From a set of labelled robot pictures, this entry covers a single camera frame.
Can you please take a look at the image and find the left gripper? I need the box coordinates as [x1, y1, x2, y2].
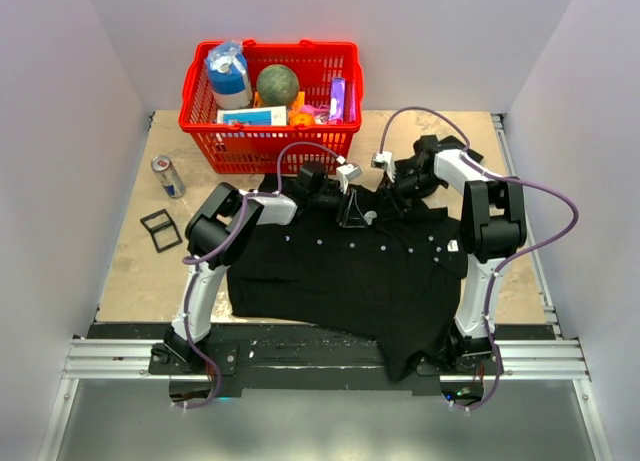
[308, 182, 367, 227]

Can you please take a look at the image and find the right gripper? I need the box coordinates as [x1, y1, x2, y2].
[376, 170, 444, 223]

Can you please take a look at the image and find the black button shirt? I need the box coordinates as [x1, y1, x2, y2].
[227, 186, 467, 381]

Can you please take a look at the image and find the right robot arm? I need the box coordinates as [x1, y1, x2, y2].
[371, 135, 527, 374]

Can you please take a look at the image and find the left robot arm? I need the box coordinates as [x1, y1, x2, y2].
[152, 162, 378, 373]

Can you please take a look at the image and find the pink toy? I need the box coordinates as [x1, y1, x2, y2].
[299, 105, 330, 126]

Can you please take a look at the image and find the orange toy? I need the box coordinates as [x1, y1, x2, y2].
[288, 91, 316, 127]

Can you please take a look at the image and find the white blue box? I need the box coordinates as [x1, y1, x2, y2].
[216, 106, 289, 127]

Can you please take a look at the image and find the purple package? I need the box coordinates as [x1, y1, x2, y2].
[327, 77, 356, 125]

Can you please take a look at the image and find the red plastic basket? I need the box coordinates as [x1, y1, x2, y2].
[178, 39, 364, 174]

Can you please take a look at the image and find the grey green ball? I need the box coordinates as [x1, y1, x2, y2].
[256, 64, 300, 106]

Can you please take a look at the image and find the silver blue drink can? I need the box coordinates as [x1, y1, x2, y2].
[151, 155, 186, 199]

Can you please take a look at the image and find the blue white wrapped roll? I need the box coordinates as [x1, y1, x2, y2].
[204, 41, 253, 110]

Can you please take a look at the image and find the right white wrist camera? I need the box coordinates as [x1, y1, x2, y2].
[371, 151, 396, 182]

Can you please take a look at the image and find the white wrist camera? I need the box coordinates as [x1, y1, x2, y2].
[371, 151, 396, 182]
[336, 156, 362, 192]

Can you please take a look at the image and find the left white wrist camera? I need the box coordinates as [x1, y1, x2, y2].
[336, 156, 362, 192]

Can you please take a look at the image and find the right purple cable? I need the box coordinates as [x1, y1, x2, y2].
[379, 105, 581, 412]

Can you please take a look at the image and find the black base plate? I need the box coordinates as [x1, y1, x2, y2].
[87, 322, 556, 398]

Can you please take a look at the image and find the black square frame stand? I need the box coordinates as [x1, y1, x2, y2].
[139, 209, 183, 253]

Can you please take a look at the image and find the aluminium frame rail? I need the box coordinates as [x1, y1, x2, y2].
[63, 339, 590, 381]

